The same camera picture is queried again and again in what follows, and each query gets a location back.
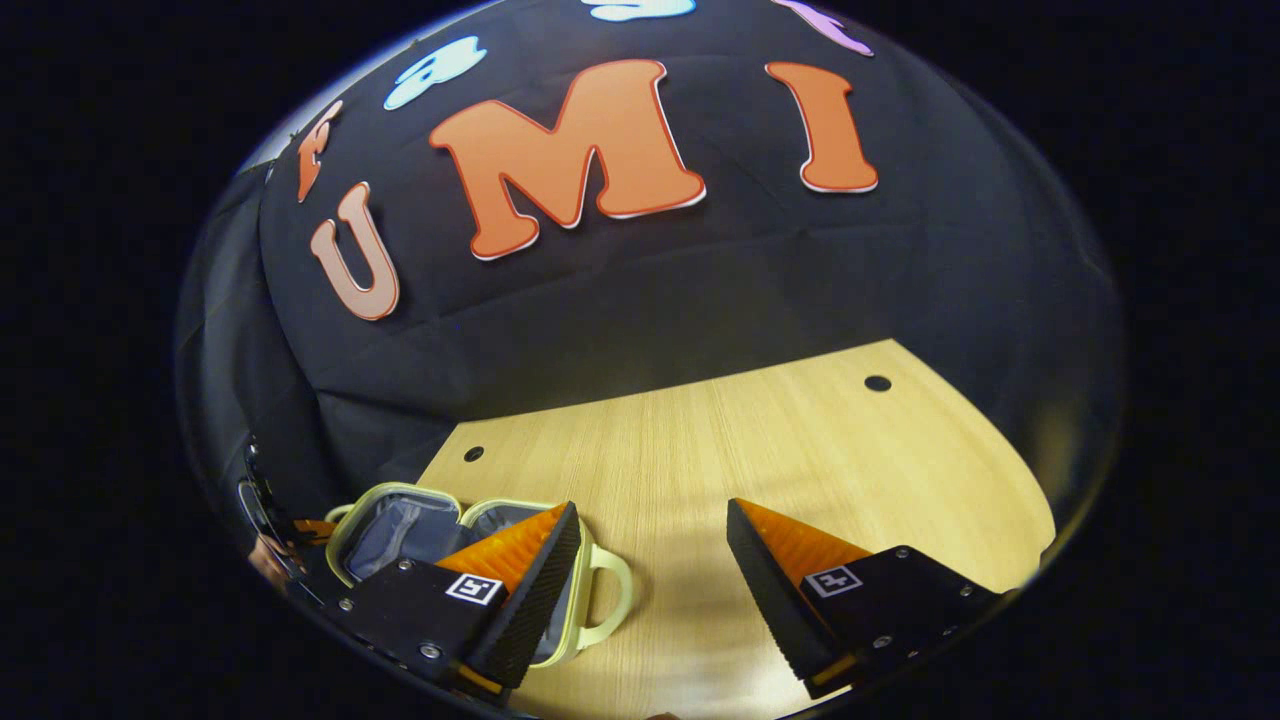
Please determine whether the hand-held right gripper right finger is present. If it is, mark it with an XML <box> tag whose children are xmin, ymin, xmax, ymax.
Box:
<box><xmin>725</xmin><ymin>496</ymin><xmax>1003</xmax><ymax>701</ymax></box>

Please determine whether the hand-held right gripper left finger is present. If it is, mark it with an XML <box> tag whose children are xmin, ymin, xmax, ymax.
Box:
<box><xmin>298</xmin><ymin>500</ymin><xmax>584</xmax><ymax>698</ymax></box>

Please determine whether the pale yellow suitcase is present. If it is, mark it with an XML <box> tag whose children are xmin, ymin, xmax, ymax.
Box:
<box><xmin>324</xmin><ymin>482</ymin><xmax>636</xmax><ymax>670</ymax></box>

